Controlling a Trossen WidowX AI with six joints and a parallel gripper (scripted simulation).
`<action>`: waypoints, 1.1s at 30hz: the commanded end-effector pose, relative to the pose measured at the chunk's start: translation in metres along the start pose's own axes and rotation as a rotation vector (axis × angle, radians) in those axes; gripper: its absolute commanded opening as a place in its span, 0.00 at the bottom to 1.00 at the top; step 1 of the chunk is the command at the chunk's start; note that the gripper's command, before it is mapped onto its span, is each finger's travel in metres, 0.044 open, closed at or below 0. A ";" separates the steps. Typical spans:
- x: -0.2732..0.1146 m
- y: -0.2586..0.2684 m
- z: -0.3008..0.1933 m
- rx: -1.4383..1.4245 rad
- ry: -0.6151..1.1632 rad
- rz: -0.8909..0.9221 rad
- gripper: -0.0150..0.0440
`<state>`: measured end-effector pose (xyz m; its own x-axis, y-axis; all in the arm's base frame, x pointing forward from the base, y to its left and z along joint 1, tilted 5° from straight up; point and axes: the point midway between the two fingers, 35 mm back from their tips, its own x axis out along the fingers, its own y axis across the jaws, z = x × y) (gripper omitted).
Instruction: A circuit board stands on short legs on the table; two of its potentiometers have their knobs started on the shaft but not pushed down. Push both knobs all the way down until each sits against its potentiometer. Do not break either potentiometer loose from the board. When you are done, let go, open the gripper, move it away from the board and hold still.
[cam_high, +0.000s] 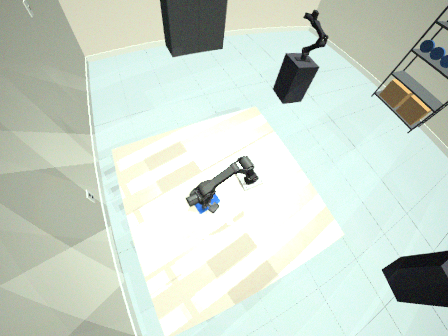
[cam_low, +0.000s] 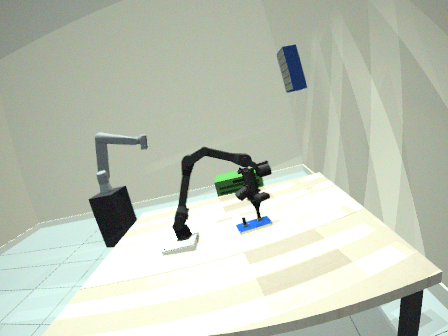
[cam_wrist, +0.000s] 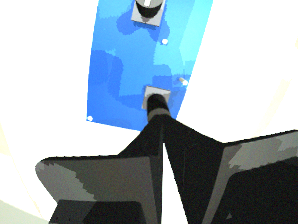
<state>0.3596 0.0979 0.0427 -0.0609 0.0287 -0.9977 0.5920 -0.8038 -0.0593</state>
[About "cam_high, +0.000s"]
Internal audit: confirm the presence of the blue circuit board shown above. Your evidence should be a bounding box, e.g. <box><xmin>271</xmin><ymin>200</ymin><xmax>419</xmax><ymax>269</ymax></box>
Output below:
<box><xmin>194</xmin><ymin>194</ymin><xmax>221</xmax><ymax>214</ymax></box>

